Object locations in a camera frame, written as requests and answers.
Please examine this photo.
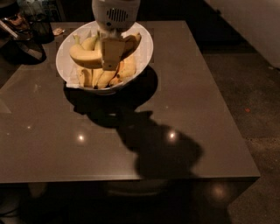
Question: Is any black mesh cup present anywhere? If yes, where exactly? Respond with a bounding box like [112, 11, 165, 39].
[27, 13, 54, 44]

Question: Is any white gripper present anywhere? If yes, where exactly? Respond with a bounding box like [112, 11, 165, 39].
[92, 0, 141, 71]

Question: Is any small wrapper on table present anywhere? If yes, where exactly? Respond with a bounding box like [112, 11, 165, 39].
[52, 27, 66, 36]

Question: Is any right small yellow banana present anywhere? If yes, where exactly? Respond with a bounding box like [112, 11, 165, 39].
[109, 54, 137, 87]

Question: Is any white bowl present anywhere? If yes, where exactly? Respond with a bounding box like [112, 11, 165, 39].
[56, 21, 154, 95]

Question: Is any dark appliance at left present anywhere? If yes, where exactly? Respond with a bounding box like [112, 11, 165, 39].
[0, 0, 46, 65]

